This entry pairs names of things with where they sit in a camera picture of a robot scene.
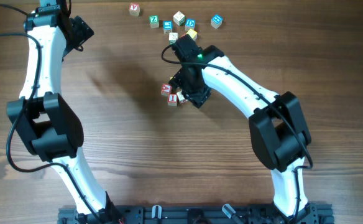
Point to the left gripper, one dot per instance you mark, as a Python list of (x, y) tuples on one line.
[(83, 32)]

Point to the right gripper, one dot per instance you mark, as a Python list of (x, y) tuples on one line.
[(198, 98)]

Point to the white blue side block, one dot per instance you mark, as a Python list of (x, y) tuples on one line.
[(181, 98)]

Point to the red I block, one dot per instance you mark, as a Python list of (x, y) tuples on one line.
[(172, 100)]

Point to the red A letter block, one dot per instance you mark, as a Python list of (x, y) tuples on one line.
[(166, 89)]

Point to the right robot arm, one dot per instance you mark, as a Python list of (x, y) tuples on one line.
[(278, 130)]

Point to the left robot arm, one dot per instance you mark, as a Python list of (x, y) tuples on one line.
[(46, 124)]

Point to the yellow top block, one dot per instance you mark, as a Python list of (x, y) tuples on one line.
[(193, 34)]

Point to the white green picture block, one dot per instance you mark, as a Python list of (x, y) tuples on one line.
[(173, 37)]

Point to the blue D letter block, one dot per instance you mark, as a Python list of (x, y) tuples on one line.
[(189, 24)]

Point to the blue picture block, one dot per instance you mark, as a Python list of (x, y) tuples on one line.
[(167, 27), (216, 21)]

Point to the red V letter block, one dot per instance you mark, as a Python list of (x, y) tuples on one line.
[(134, 9)]

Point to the white green top block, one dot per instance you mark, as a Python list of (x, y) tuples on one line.
[(179, 18)]

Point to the blue picture block right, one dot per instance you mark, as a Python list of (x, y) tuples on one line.
[(216, 21)]

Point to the green Z letter block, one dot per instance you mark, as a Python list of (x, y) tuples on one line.
[(154, 21)]

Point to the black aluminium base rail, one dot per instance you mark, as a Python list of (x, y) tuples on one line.
[(256, 213)]

